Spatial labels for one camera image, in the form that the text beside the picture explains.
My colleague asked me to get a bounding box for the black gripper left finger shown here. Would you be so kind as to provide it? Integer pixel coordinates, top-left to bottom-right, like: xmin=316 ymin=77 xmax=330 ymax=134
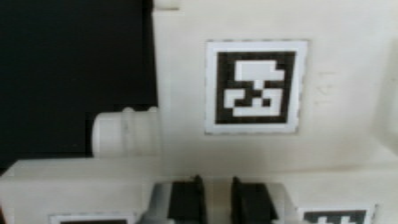
xmin=167 ymin=176 xmax=206 ymax=224

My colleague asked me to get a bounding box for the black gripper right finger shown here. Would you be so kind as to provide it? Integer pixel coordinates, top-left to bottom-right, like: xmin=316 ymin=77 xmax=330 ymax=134
xmin=231 ymin=177 xmax=279 ymax=224

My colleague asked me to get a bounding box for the small white knobbed part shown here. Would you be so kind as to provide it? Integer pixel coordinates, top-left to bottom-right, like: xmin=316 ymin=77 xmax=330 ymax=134
xmin=0 ymin=160 xmax=398 ymax=224

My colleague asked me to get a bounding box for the white cabinet body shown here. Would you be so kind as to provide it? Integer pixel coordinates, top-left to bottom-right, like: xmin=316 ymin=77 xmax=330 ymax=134
xmin=92 ymin=0 xmax=398 ymax=176

